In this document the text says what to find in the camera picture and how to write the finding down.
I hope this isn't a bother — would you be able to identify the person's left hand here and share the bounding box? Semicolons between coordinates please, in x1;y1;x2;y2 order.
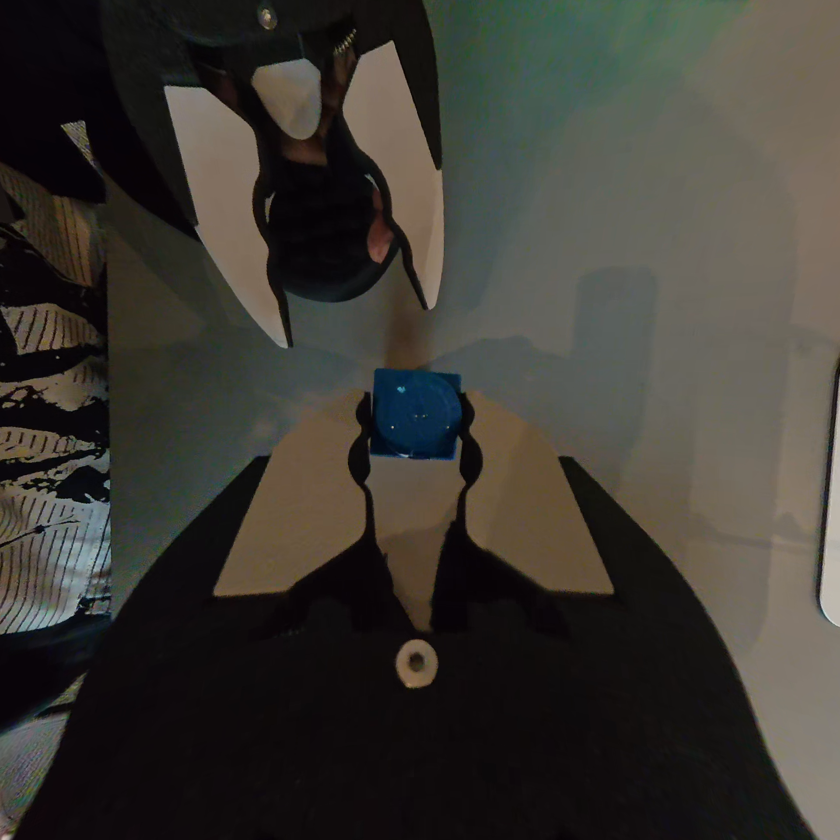
367;189;399;265

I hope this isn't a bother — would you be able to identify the black white patterned clothing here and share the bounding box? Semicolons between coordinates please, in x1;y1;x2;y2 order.
0;121;112;637

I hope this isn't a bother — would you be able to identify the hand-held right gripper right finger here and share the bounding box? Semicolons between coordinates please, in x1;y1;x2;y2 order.
453;390;616;597

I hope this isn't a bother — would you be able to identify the blue mega block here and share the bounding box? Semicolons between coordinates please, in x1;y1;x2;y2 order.
369;367;464;462

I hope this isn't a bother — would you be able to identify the white document stand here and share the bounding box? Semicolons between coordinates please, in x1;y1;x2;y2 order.
818;357;840;627

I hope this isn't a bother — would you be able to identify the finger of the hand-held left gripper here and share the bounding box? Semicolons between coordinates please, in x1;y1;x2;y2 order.
163;85;295;349
343;39;447;311

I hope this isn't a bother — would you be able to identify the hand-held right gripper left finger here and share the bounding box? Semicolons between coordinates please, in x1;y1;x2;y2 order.
213;388;380;597

